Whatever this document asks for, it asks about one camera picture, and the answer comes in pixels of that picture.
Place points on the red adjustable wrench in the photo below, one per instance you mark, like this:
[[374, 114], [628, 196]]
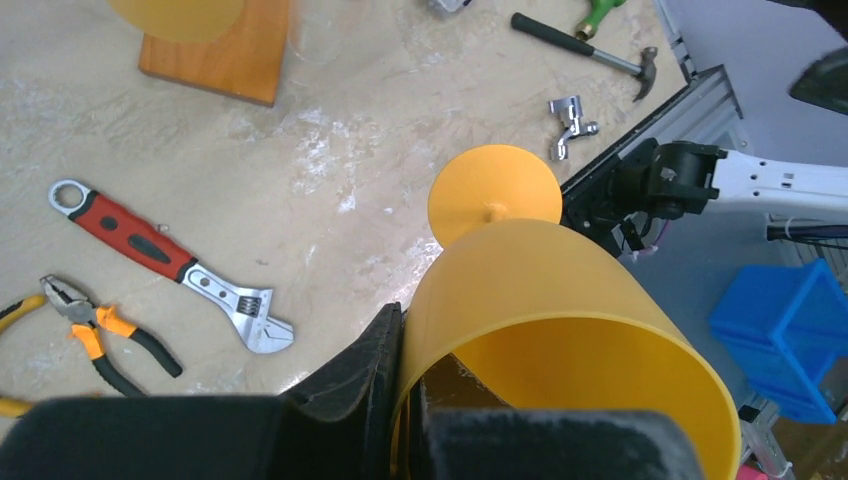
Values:
[[248, 309]]

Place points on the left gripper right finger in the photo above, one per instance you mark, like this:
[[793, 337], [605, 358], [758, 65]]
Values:
[[460, 429]]

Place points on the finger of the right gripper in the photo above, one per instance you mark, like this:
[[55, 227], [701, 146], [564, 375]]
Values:
[[824, 83]]

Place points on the yellow wine glass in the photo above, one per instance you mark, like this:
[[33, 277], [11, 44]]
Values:
[[180, 20], [547, 319]]

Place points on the orange black pliers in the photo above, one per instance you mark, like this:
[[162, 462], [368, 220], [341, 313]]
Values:
[[89, 319]]

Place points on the chrome faucet tap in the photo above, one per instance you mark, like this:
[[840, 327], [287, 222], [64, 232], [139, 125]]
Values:
[[570, 113]]

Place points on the yellow long nose pliers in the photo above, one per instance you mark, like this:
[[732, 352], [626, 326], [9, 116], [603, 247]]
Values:
[[13, 369]]

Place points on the wooden rack base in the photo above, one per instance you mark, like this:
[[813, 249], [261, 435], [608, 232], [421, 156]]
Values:
[[244, 63]]

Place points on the blue plastic bin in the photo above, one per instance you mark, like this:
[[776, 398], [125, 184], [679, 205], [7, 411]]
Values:
[[785, 327]]

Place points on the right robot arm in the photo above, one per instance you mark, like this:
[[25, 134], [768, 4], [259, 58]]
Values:
[[667, 181]]

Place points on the clear plastic screw box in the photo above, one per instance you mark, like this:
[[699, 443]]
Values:
[[449, 6]]

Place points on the black handled hammer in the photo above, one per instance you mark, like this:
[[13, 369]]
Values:
[[645, 72]]

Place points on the green faucet valve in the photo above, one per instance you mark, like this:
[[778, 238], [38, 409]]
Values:
[[599, 9]]

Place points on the black table front rail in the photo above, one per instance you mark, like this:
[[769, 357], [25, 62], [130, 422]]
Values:
[[589, 207]]

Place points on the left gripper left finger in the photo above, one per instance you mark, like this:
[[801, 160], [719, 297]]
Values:
[[335, 424]]

